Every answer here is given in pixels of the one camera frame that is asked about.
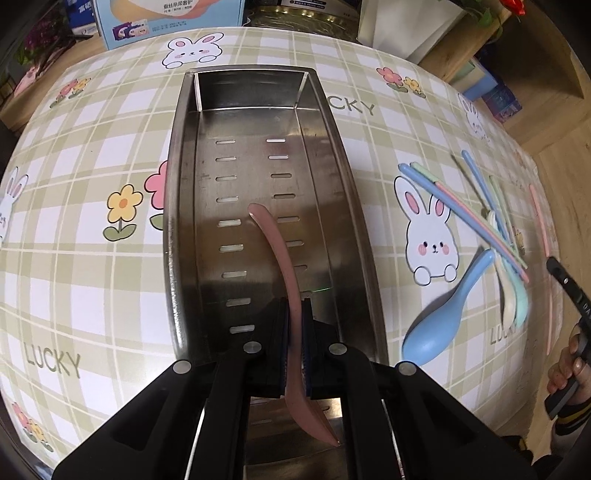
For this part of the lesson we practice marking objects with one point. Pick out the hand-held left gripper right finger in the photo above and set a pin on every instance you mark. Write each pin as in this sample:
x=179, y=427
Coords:
x=308, y=360

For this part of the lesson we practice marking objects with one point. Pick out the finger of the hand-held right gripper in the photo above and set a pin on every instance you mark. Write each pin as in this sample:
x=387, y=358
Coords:
x=570, y=286

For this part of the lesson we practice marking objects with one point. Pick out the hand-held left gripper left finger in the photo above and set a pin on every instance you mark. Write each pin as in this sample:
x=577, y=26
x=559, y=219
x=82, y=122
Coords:
x=277, y=350

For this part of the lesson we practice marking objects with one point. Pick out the teal spoon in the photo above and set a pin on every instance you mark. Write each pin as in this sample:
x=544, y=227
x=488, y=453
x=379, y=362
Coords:
x=521, y=304

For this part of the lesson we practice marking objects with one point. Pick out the pink chopstick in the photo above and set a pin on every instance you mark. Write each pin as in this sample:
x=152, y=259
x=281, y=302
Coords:
x=541, y=230
x=480, y=226

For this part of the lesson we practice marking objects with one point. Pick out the pink spoon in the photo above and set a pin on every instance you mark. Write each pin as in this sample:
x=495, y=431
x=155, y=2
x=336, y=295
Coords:
x=281, y=258

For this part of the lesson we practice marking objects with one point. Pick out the green chopstick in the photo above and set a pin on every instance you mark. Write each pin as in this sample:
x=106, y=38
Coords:
x=501, y=203
x=429, y=177

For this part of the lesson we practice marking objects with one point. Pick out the blue spoon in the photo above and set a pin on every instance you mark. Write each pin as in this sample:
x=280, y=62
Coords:
x=427, y=334

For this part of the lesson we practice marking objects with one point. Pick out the blue chopstick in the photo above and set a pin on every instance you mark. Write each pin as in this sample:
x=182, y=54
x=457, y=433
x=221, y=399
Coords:
x=443, y=201
x=480, y=184

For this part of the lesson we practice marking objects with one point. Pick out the stainless steel tray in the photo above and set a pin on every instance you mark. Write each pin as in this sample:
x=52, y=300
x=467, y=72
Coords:
x=240, y=152

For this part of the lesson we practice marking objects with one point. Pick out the person's right hand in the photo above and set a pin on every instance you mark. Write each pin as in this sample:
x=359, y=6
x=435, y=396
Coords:
x=561, y=374

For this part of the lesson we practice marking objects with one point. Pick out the purple printed box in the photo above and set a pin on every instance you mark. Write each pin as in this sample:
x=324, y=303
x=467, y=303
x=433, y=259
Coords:
x=503, y=101

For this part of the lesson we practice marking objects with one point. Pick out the blue cup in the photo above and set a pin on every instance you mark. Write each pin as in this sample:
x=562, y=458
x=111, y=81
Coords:
x=482, y=85

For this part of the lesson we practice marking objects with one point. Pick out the wooden shelf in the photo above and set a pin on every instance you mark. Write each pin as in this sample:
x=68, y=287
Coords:
x=545, y=55

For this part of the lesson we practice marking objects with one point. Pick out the green cup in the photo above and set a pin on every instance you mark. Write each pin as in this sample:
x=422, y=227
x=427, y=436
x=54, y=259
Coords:
x=464, y=76

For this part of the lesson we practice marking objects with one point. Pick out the checked bunny tablecloth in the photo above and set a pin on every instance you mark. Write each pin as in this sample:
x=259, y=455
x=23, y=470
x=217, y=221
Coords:
x=92, y=138

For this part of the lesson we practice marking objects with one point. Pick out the white planter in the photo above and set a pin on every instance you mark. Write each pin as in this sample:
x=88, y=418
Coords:
x=415, y=27

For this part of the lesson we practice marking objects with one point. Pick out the round metal dish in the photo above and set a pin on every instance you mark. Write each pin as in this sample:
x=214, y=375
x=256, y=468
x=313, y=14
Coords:
x=300, y=25

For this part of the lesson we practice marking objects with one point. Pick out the light blue orange carton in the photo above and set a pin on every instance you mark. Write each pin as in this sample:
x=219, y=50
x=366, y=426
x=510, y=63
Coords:
x=184, y=23

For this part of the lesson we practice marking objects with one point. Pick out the blue tissue pack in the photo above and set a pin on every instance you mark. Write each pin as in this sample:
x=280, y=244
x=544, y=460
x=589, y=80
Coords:
x=83, y=16

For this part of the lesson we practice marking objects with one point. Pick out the pink artificial flower bouquet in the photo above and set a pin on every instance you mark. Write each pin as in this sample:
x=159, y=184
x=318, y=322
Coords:
x=41, y=37

